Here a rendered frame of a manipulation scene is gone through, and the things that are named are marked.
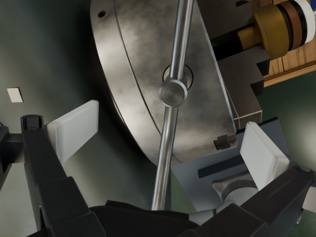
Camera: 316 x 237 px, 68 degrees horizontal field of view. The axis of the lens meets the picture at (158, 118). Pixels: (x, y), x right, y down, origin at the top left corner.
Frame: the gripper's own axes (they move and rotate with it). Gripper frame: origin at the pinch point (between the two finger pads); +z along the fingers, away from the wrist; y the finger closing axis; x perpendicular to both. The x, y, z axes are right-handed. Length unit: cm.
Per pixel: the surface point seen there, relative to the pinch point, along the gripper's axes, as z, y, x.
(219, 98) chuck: 8.1, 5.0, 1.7
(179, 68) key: 0.6, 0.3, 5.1
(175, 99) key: -0.9, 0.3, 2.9
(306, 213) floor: 172, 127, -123
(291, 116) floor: 149, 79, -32
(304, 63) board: 46, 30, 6
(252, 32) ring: 20.5, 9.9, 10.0
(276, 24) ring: 19.3, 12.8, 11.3
